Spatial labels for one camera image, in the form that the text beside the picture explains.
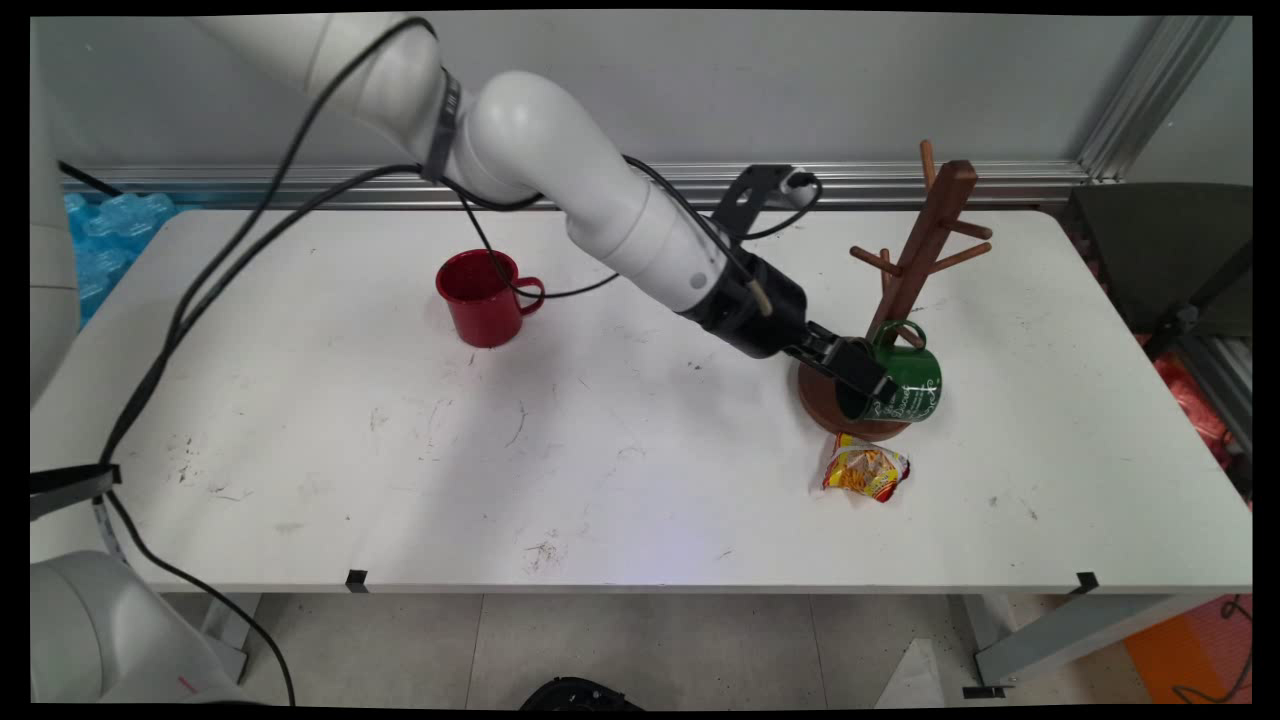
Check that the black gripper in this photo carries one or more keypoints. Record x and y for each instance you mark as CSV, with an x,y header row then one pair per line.
x,y
750,305

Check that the green enamel mug white print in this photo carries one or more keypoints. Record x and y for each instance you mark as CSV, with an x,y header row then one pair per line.
x,y
915,385

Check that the red enamel mug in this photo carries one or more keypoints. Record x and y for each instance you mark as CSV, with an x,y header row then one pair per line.
x,y
485,315

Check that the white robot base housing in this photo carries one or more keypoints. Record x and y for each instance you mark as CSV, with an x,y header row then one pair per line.
x,y
90,630

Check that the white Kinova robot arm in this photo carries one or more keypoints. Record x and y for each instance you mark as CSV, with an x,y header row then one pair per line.
x,y
560,140

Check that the yellow red snack packet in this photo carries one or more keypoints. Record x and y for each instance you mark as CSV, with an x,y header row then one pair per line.
x,y
866,470

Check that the brown wooden mug tree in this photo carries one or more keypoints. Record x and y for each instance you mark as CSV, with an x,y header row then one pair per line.
x,y
925,240

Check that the small black table clip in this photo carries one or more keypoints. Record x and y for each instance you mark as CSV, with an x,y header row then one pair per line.
x,y
356,580
1087,583

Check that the grey metal table leg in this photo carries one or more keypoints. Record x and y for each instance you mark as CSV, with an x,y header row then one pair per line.
x,y
1050,630

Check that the red plastic bag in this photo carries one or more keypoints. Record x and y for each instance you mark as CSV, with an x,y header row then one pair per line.
x,y
1190,400

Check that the black round floor object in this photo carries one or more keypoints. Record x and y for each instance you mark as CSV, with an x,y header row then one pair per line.
x,y
580,695

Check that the orange floor mat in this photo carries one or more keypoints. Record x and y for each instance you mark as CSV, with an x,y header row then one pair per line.
x,y
1170,650

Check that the blue bubble wrap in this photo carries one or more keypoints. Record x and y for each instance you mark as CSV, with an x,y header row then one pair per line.
x,y
105,240

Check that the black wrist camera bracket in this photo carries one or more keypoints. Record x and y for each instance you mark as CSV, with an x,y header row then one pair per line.
x,y
750,190

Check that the horizontal aluminium frame rail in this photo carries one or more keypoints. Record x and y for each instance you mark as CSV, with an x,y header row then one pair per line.
x,y
950,185

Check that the slanted aluminium frame post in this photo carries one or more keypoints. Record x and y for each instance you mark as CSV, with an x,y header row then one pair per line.
x,y
1150,100

